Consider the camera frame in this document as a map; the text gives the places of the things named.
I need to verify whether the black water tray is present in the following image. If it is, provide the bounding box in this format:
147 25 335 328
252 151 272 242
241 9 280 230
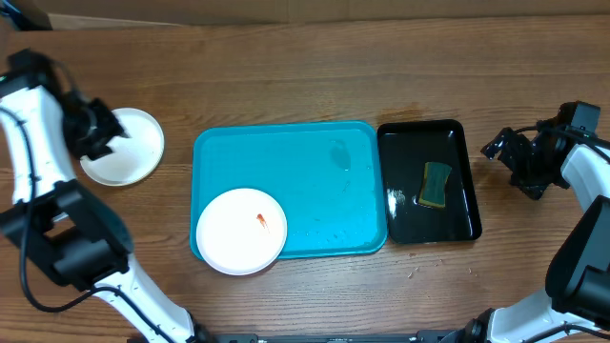
377 119 482 244

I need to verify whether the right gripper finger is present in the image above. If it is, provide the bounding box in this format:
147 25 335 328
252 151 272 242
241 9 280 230
510 174 548 200
480 128 513 160

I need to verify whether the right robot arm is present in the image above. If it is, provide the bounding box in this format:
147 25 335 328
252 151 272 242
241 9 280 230
441 127 609 342

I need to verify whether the green yellow sponge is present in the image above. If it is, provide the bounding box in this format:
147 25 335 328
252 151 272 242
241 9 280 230
417 162 452 209

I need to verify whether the white plate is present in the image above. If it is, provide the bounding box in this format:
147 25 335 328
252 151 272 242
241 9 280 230
80 108 165 187
194 188 288 276

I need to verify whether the dark object top left corner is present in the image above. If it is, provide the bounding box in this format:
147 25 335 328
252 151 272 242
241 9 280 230
1 0 52 31

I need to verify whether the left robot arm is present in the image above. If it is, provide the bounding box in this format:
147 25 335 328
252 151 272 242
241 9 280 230
1 71 212 342

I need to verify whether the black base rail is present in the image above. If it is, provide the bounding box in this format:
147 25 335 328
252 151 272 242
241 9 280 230
187 330 468 343

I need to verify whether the teal plastic tray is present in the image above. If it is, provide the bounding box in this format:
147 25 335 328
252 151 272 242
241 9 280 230
191 121 388 259

